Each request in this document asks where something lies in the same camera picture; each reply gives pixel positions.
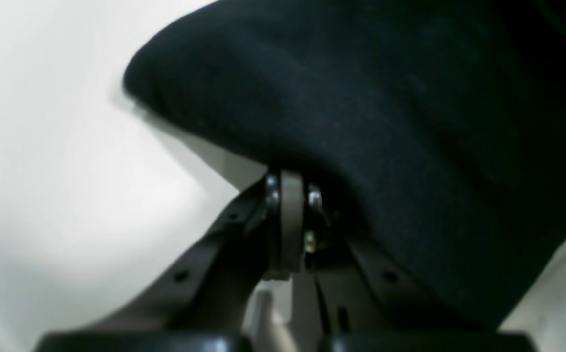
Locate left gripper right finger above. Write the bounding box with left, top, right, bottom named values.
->
left=281, top=170, right=535, bottom=352

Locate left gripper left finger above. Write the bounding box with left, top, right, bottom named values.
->
left=35, top=171, right=281, bottom=352

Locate black T-shirt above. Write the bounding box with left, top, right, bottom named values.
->
left=124, top=0, right=566, bottom=326

